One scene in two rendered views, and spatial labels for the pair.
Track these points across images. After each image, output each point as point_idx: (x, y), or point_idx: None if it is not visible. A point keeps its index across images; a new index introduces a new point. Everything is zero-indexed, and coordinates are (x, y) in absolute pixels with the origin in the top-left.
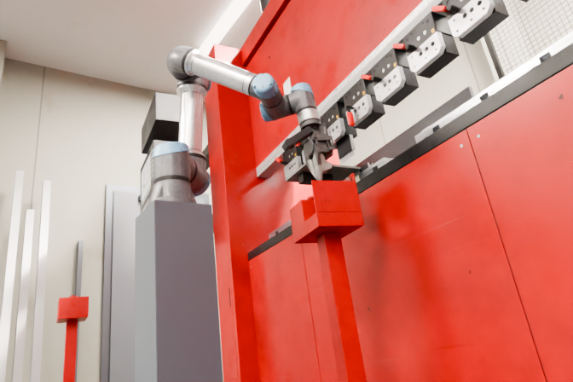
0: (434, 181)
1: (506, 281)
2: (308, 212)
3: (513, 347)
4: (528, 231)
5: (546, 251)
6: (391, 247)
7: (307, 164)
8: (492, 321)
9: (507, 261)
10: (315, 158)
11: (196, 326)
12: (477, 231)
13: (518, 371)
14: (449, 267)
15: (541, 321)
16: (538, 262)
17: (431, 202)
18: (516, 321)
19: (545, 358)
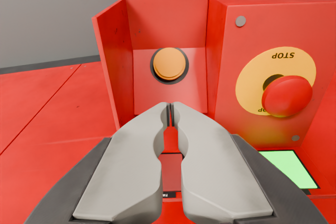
0: (38, 193)
1: (53, 102)
2: (213, 18)
3: (80, 79)
4: (3, 125)
5: (7, 114)
6: (173, 128)
7: (285, 183)
8: (84, 86)
9: (39, 111)
10: (111, 180)
11: None
12: (42, 130)
13: (87, 72)
14: (95, 109)
15: (51, 88)
16: (19, 110)
17: (69, 166)
18: (67, 87)
19: (65, 78)
